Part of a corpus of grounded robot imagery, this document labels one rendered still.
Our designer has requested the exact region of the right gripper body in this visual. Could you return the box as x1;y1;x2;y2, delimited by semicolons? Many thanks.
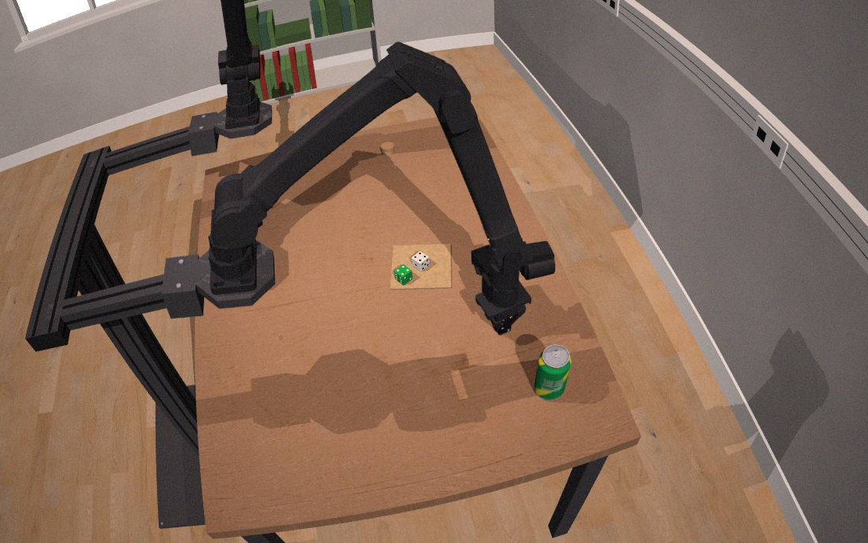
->
475;281;532;322

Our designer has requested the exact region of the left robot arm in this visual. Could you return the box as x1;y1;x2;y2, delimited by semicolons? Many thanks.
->
218;0;260;129

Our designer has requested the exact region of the black die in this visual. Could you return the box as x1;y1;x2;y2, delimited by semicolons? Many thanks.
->
497;318;511;335

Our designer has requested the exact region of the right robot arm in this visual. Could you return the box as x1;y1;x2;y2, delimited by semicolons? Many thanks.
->
208;41;555;303

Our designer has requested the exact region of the green die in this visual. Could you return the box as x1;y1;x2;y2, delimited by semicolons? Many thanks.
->
394;264;413;286

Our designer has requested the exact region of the white die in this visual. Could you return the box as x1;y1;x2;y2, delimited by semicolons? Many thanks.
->
411;251;429;272

